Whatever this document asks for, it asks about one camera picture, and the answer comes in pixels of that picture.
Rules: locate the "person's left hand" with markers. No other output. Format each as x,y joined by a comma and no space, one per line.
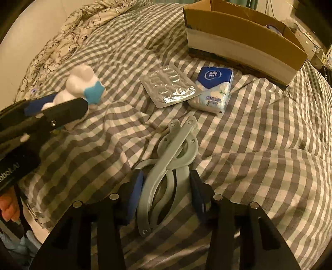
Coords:
10,207

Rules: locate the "grey metal lemon squeezer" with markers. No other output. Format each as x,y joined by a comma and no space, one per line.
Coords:
166,171

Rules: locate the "silver blister pack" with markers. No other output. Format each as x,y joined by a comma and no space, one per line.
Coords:
168,87

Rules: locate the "white and blue plush toy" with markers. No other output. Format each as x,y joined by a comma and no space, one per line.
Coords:
80,83

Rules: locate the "floral patterned blanket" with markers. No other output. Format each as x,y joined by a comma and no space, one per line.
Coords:
70,33

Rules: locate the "blue item in box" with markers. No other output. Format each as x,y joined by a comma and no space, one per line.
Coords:
273,28

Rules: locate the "blue tissue packet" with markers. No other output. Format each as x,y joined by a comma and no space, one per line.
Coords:
212,90

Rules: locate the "cardboard box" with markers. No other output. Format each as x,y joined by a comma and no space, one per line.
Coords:
241,41

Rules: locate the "checkered bed sheet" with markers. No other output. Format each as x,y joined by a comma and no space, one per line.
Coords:
181,129

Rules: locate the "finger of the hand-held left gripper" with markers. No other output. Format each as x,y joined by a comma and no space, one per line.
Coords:
62,111

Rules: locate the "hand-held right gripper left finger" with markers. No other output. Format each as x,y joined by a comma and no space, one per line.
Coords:
133,192

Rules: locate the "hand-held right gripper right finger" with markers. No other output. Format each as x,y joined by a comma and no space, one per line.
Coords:
197,193

